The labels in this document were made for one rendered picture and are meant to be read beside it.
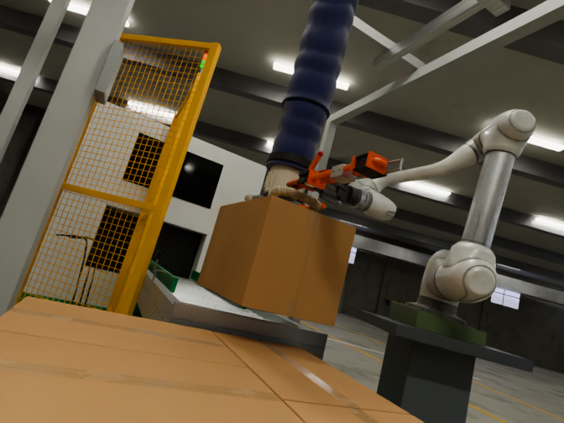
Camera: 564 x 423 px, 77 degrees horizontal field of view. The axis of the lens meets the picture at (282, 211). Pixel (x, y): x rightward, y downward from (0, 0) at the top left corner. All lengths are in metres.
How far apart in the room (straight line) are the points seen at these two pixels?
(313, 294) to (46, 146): 1.48
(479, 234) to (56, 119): 1.98
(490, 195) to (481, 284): 0.34
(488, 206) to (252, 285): 0.91
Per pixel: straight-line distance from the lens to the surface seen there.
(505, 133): 1.59
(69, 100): 2.17
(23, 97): 4.47
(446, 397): 1.61
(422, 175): 1.69
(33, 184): 2.09
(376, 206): 1.53
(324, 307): 1.41
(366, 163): 1.09
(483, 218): 1.50
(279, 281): 1.29
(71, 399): 0.67
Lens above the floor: 0.80
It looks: 10 degrees up
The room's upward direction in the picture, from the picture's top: 15 degrees clockwise
